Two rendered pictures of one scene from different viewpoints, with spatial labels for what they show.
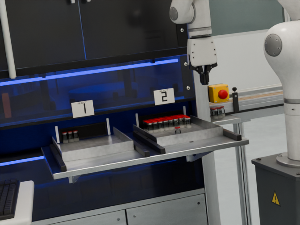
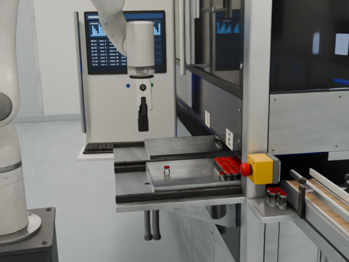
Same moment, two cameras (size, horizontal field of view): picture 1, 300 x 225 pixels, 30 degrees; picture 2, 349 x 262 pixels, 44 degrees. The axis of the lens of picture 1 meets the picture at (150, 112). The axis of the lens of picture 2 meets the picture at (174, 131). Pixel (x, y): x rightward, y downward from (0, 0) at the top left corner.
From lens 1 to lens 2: 2.72 m
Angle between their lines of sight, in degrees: 94
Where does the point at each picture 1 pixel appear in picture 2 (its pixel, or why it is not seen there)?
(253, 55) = not seen: outside the picture
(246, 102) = (312, 211)
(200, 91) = (243, 152)
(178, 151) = (116, 177)
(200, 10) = (125, 45)
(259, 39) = not seen: outside the picture
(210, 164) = (243, 248)
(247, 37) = not seen: outside the picture
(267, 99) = (332, 231)
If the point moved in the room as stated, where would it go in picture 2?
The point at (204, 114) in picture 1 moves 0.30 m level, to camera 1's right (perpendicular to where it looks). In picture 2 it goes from (243, 184) to (250, 227)
